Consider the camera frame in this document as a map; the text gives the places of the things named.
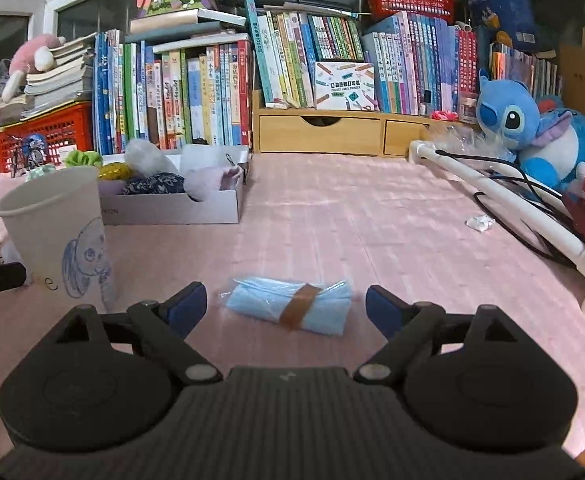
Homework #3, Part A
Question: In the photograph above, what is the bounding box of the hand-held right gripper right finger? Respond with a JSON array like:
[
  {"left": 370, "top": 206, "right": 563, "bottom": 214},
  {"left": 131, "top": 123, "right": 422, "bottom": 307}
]
[{"left": 353, "top": 285, "right": 525, "bottom": 385}]

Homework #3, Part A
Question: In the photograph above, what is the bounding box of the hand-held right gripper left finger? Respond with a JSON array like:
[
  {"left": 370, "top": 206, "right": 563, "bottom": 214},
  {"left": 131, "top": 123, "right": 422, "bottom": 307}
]
[{"left": 47, "top": 282, "right": 223, "bottom": 386}]

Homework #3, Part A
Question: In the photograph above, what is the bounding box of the white paper cup elephant drawing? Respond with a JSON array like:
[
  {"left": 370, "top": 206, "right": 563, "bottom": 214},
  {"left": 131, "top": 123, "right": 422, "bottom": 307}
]
[{"left": 0, "top": 165, "right": 120, "bottom": 313}]

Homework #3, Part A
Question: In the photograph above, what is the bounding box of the blue face mask pack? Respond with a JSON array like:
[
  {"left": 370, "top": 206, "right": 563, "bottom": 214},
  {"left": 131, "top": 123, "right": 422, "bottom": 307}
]
[{"left": 218, "top": 275, "right": 353, "bottom": 337}]

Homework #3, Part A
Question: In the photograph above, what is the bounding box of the shallow white cardboard box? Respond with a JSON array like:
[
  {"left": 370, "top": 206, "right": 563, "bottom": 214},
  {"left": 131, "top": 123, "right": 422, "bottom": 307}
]
[{"left": 95, "top": 145, "right": 253, "bottom": 226}]

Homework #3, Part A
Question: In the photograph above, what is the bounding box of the green scrunchie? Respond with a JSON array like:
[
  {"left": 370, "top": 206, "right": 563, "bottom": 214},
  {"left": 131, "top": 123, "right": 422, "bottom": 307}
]
[{"left": 65, "top": 149, "right": 104, "bottom": 168}]

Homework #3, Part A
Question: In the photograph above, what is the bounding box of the yellow sequin scrunchie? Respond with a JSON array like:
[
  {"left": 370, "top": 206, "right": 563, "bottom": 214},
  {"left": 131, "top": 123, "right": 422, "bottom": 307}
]
[{"left": 97, "top": 161, "right": 136, "bottom": 182}]

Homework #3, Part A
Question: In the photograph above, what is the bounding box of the pink tablecloth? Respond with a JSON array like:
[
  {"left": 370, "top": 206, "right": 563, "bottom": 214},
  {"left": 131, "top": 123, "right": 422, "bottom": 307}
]
[{"left": 0, "top": 150, "right": 585, "bottom": 461}]

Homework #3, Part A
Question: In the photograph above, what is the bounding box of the mint scrunchie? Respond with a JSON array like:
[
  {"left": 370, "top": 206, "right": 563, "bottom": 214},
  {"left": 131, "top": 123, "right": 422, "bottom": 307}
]
[{"left": 25, "top": 165, "right": 58, "bottom": 183}]

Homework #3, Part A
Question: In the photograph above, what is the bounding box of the purple fluffy scrunchie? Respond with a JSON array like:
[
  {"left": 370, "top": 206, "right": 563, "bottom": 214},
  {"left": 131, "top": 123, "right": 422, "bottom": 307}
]
[{"left": 185, "top": 166, "right": 243, "bottom": 203}]

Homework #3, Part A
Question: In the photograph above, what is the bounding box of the small bicycle model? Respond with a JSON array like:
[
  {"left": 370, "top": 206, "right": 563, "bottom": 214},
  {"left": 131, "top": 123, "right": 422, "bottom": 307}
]
[{"left": 8, "top": 134, "right": 47, "bottom": 178}]

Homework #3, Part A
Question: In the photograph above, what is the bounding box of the navy patterned scrunchie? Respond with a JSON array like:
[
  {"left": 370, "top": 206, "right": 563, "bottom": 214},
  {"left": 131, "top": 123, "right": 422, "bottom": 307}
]
[{"left": 120, "top": 171, "right": 187, "bottom": 196}]

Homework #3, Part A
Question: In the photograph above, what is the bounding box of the black binder clip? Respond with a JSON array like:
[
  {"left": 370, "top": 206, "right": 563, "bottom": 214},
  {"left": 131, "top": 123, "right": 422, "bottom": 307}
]
[{"left": 225, "top": 152, "right": 248, "bottom": 186}]

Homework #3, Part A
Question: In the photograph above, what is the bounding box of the white fluffy scrunchie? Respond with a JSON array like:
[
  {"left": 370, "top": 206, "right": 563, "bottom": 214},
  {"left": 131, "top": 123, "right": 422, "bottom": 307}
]
[{"left": 124, "top": 139, "right": 178, "bottom": 176}]

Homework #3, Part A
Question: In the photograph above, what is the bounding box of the white tube stand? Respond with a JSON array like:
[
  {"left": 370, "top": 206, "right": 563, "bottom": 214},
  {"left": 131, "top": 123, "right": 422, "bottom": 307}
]
[{"left": 408, "top": 140, "right": 585, "bottom": 322}]

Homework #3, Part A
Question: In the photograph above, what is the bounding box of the clear plastic wrap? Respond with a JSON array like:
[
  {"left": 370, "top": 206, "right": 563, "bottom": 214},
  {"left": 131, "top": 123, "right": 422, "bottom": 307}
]
[{"left": 419, "top": 122, "right": 515, "bottom": 161}]

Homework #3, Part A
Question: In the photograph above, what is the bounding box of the wooden drawer organizer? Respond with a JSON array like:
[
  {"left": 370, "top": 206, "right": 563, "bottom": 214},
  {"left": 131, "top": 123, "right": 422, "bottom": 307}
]
[{"left": 251, "top": 91, "right": 480, "bottom": 158}]

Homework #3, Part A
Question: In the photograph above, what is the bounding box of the row of colourful children's books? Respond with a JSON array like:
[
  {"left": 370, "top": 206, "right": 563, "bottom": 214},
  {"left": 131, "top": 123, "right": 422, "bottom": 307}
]
[{"left": 92, "top": 30, "right": 254, "bottom": 157}]

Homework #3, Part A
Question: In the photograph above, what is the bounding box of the stack of worn books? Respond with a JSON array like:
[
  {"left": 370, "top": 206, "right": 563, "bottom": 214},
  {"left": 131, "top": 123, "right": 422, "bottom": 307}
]
[{"left": 0, "top": 32, "right": 98, "bottom": 121}]

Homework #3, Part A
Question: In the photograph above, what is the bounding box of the pink plush toy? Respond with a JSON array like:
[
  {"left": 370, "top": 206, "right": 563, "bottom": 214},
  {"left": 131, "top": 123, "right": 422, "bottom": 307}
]
[{"left": 0, "top": 34, "right": 67, "bottom": 103}]

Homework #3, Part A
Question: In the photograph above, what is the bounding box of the white patterned printer box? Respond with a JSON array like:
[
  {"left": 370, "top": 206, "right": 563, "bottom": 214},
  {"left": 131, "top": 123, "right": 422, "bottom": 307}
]
[{"left": 313, "top": 60, "right": 377, "bottom": 111}]

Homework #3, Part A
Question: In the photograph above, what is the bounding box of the blue alien plush toy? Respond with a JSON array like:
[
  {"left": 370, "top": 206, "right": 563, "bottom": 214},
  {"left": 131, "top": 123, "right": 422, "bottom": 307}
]
[{"left": 475, "top": 71, "right": 568, "bottom": 193}]

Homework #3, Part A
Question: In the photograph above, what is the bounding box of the row of blue pink books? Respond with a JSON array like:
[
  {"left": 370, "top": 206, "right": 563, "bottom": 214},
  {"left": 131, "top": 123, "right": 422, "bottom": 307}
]
[{"left": 362, "top": 10, "right": 480, "bottom": 121}]

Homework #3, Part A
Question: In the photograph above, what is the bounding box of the pile of flat books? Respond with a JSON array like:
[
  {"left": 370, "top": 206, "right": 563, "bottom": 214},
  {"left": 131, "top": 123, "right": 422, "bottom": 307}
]
[{"left": 125, "top": 7, "right": 250, "bottom": 53}]

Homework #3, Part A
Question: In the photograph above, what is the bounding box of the row of green spine books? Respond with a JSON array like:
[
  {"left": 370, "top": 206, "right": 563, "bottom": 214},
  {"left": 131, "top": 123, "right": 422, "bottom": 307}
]
[{"left": 245, "top": 0, "right": 375, "bottom": 110}]

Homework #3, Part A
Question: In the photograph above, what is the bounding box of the row of thin booklets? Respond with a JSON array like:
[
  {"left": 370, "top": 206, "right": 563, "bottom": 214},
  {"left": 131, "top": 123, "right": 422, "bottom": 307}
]
[{"left": 487, "top": 42, "right": 563, "bottom": 111}]

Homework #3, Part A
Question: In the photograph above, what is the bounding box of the blue carton box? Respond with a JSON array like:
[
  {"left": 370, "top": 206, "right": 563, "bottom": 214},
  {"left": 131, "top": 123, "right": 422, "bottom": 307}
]
[{"left": 459, "top": 0, "right": 540, "bottom": 53}]

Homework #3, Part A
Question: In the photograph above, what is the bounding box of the black cable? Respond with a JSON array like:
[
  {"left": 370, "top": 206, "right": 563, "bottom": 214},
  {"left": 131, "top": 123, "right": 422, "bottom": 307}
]
[{"left": 435, "top": 149, "right": 585, "bottom": 271}]

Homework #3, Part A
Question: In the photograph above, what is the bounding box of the white window frame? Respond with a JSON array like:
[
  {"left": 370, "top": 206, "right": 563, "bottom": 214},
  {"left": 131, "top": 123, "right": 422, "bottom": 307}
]
[{"left": 0, "top": 0, "right": 163, "bottom": 61}]

